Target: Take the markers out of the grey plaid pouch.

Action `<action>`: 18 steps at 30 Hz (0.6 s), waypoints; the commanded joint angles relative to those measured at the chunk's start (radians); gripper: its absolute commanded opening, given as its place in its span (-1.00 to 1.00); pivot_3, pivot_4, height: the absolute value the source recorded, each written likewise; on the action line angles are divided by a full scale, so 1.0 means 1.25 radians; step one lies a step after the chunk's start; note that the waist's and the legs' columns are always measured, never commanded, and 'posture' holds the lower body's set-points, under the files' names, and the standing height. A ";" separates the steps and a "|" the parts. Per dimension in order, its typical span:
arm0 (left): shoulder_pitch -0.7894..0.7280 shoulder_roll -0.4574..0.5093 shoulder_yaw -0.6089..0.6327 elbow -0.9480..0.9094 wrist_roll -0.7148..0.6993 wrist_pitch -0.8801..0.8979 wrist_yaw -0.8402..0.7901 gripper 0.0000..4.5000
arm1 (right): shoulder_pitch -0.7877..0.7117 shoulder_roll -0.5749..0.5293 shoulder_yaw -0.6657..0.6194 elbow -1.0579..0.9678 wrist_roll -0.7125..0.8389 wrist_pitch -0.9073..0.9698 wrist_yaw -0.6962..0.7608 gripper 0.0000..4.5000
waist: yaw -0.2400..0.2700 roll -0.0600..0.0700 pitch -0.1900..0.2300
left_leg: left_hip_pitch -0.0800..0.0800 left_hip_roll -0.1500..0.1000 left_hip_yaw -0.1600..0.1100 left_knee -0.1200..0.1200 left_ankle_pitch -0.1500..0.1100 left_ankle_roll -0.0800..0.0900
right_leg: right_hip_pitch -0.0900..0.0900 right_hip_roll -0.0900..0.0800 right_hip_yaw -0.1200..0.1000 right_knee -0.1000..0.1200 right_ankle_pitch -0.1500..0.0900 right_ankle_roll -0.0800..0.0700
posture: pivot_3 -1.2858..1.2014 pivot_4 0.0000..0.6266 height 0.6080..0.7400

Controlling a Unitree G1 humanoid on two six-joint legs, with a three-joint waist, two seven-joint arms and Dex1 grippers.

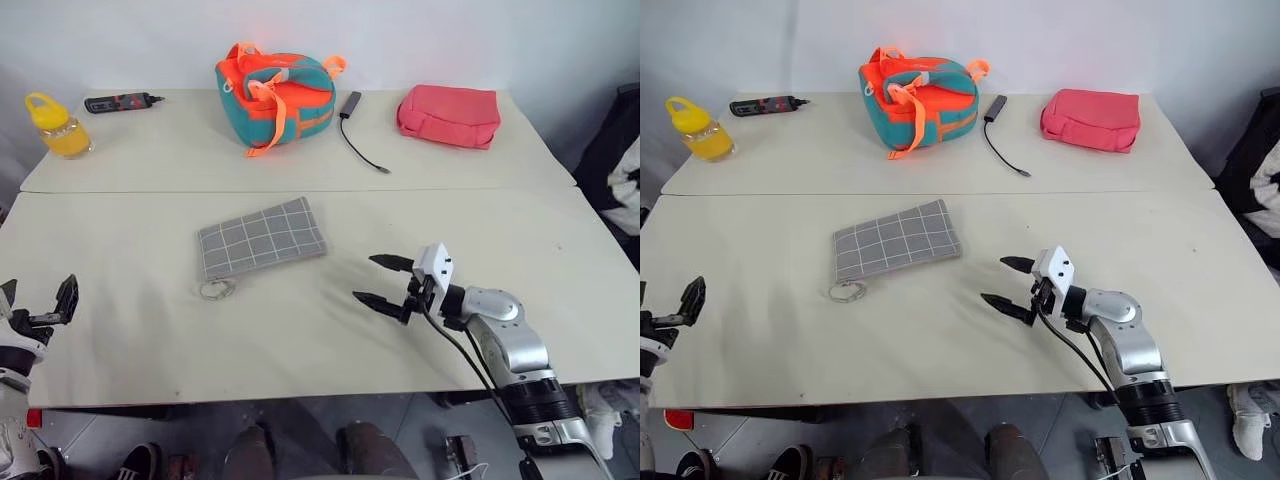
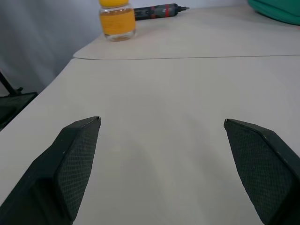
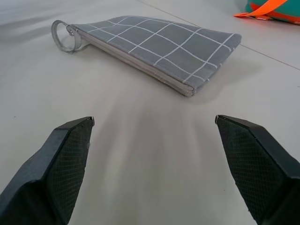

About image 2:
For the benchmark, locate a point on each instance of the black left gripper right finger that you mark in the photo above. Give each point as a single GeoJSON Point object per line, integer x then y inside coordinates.
{"type": "Point", "coordinates": [260, 164]}

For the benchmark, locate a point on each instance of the green container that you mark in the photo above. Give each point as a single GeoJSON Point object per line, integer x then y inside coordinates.
{"type": "Point", "coordinates": [276, 10]}

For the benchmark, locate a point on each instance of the glass jar with yellow label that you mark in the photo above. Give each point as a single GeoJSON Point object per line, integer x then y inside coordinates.
{"type": "Point", "coordinates": [117, 21]}

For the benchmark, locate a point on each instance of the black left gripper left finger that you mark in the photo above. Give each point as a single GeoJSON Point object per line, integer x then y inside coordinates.
{"type": "Point", "coordinates": [58, 173]}

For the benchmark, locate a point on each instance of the black and red electric screwdriver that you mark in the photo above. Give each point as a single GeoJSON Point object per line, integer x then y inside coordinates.
{"type": "Point", "coordinates": [159, 11]}

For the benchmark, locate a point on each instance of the black stand base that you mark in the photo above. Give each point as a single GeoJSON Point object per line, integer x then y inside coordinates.
{"type": "Point", "coordinates": [11, 103]}

